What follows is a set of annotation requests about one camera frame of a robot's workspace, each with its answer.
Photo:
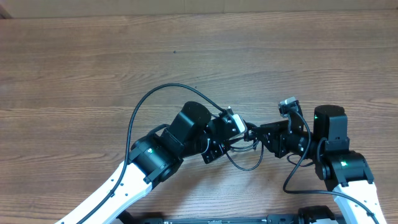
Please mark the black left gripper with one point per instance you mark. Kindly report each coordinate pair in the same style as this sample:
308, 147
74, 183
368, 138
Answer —
217, 148

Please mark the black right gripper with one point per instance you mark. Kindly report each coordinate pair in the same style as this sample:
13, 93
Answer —
278, 137

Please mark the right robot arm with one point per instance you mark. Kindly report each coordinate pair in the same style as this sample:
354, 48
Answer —
346, 173

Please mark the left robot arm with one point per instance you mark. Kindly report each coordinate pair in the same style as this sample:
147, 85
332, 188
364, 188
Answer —
154, 158

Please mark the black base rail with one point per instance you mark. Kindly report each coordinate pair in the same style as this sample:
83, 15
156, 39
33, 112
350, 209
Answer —
311, 215

